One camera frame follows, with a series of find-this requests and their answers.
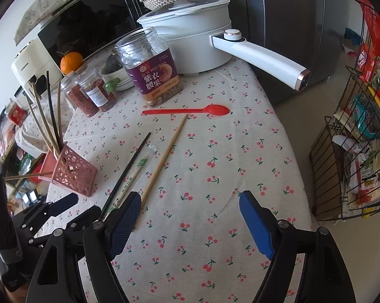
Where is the red plastic spoon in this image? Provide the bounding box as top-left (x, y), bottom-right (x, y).
top-left (142, 104), bottom-right (230, 116)

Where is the orange fruit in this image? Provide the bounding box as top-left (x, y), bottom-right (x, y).
top-left (60, 52), bottom-right (84, 74)

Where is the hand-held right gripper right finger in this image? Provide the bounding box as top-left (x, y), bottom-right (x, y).
top-left (239, 191), bottom-right (356, 303)

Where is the white bowl with green handle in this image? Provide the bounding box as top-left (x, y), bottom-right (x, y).
top-left (101, 68), bottom-right (134, 92)

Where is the blue plastic bag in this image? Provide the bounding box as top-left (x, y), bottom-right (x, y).
top-left (343, 27), bottom-right (362, 57)

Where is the black wire rack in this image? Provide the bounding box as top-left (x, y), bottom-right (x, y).
top-left (309, 0), bottom-right (380, 221)

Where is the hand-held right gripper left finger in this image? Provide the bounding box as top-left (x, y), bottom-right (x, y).
top-left (28, 192), bottom-right (142, 303)

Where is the clear jar of red berries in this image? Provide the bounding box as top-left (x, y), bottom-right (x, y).
top-left (60, 74), bottom-right (99, 118)

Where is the black microwave oven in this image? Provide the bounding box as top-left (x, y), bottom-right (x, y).
top-left (37, 0), bottom-right (153, 70)

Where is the small jar with white label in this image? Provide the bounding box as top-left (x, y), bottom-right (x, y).
top-left (76, 66), bottom-right (116, 112)

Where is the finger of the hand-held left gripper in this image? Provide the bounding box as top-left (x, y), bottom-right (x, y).
top-left (20, 193), bottom-right (79, 234)
top-left (29, 206), bottom-right (101, 250)

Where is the grey refrigerator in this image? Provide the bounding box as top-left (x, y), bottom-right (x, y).
top-left (240, 0), bottom-right (350, 106)

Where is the pink perforated utensil holder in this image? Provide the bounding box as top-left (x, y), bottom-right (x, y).
top-left (38, 144), bottom-right (98, 198)

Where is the white air fryer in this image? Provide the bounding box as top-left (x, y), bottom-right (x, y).
top-left (11, 38), bottom-right (64, 100)

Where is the red plastic bag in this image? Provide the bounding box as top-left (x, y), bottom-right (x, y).
top-left (356, 0), bottom-right (380, 83)

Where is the single bamboo chopstick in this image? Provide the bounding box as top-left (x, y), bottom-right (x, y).
top-left (135, 114), bottom-right (189, 224)
top-left (4, 171), bottom-right (55, 181)

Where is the pile of snack packets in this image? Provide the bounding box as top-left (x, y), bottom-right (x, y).
top-left (332, 79), bottom-right (380, 210)

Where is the white electric pot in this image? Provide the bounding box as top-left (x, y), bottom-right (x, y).
top-left (137, 0), bottom-right (310, 93)

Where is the wooden coaster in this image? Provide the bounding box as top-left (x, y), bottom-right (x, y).
top-left (64, 63), bottom-right (88, 76)

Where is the large jar with purple label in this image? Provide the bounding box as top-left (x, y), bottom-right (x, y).
top-left (114, 27), bottom-right (181, 108)

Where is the cherry print tablecloth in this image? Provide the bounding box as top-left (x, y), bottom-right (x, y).
top-left (15, 46), bottom-right (313, 303)

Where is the pale chopstick with green print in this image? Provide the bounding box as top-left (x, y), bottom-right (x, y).
top-left (110, 155), bottom-right (148, 212)

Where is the red label jar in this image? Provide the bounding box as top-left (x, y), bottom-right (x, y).
top-left (8, 101), bottom-right (28, 127)

